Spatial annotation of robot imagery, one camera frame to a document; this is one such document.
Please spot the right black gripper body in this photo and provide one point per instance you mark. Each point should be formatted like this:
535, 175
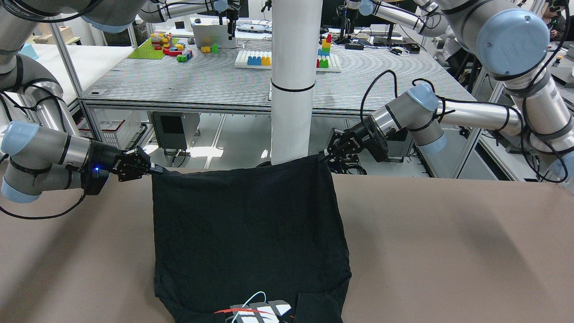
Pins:
106, 158

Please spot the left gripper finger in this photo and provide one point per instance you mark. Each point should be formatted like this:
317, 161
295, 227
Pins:
326, 156

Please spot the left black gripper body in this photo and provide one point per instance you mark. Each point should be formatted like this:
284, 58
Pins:
361, 135

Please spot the black t-shirt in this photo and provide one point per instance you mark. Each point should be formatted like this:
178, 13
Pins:
250, 245

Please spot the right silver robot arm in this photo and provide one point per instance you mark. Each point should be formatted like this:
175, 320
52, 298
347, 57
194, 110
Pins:
51, 155

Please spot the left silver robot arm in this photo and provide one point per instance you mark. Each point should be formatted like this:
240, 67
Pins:
423, 17

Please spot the computer tower under table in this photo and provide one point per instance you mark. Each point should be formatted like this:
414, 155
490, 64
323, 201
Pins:
174, 130
391, 146

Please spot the white plastic basket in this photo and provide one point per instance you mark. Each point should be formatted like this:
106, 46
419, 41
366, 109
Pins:
119, 127

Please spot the aluminium slatted work table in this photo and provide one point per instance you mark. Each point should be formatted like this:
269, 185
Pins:
209, 82

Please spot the green lego baseplate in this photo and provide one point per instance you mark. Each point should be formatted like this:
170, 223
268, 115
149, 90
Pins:
157, 48

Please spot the white block tray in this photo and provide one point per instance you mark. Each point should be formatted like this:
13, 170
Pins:
263, 60

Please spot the white box on table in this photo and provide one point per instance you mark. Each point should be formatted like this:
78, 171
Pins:
208, 35

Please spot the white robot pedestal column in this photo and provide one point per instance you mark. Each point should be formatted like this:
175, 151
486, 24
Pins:
293, 72

